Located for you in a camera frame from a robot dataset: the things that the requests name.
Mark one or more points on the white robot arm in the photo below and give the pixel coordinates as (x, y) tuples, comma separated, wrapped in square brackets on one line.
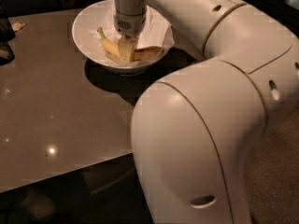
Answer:
[(192, 129)]

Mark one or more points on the white paper sheet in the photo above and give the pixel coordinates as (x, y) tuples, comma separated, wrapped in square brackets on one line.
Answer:
[(157, 31)]

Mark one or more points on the small crumpled tan scrap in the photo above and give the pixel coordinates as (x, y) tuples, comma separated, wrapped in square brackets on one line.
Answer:
[(17, 26)]

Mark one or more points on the white ceramic bowl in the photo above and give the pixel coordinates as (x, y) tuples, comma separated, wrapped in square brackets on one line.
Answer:
[(88, 41)]

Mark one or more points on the black mesh object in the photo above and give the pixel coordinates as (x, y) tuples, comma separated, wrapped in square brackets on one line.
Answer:
[(6, 34)]

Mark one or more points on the yellow banana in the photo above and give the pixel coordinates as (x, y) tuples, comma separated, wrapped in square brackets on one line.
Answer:
[(111, 48)]

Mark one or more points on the white perforated gripper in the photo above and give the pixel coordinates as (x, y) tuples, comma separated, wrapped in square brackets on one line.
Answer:
[(130, 24)]

